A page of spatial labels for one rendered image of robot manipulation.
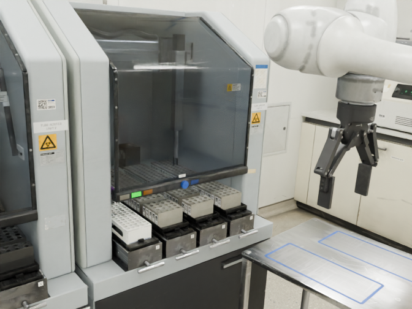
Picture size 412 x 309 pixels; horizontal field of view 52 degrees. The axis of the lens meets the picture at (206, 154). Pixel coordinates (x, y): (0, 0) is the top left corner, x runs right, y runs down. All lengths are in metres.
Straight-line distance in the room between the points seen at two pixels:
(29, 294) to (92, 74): 0.67
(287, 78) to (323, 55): 2.89
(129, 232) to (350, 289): 0.73
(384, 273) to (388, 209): 2.03
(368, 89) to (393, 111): 2.51
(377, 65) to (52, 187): 1.01
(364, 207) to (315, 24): 2.96
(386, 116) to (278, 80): 0.86
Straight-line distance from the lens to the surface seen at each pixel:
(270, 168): 3.67
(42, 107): 1.31
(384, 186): 3.48
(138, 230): 1.51
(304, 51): 0.72
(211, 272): 1.76
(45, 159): 1.34
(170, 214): 1.61
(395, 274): 1.51
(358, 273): 1.46
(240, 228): 1.77
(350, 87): 0.87
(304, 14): 0.73
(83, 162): 1.39
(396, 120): 3.37
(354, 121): 0.89
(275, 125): 3.58
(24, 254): 1.41
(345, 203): 3.70
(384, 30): 0.86
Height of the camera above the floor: 1.52
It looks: 16 degrees down
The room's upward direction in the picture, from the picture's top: 3 degrees clockwise
